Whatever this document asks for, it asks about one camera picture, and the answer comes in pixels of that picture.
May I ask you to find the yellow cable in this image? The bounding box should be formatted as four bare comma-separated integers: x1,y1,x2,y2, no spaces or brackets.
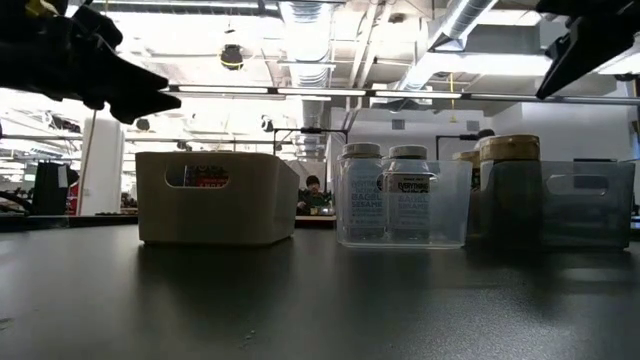
75,0,109,217

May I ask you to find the dark smoky plastic bin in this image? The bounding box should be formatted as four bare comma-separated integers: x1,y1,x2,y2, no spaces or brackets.
467,159,637,250

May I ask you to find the person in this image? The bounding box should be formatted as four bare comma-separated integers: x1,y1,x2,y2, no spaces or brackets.
298,174,335,216

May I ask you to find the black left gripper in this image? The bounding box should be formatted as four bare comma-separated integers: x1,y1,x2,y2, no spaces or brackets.
0,0,183,126

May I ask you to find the clear plastic bin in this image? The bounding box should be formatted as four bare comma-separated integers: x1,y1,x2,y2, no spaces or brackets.
333,153,474,250

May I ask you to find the smooth silver air duct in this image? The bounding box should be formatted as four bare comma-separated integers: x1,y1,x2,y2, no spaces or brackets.
399,0,501,92

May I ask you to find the white pillar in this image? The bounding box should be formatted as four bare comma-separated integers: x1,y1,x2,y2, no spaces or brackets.
79,117,126,217

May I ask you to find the black aluminium table frame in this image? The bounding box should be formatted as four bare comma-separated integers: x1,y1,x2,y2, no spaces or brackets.
0,213,337,234

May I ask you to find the yellow tag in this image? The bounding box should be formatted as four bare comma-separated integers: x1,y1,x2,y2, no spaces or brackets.
24,0,60,19

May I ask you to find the red-lid spice tin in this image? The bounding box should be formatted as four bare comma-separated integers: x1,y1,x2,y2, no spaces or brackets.
183,165,231,189

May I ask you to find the corrugated silver air duct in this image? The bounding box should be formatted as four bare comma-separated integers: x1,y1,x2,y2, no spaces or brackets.
279,0,337,151

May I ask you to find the black ceiling lamp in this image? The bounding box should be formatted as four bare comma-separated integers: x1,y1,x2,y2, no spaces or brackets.
219,43,245,71

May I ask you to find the long ceiling light bar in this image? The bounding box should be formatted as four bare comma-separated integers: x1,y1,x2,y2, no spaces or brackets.
159,83,640,106

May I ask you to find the white-lid spice jar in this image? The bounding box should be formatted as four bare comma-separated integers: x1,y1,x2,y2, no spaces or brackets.
385,144,433,241
338,142,387,241

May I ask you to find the white plastic bin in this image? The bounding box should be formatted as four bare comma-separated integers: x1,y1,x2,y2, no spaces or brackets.
135,151,301,247

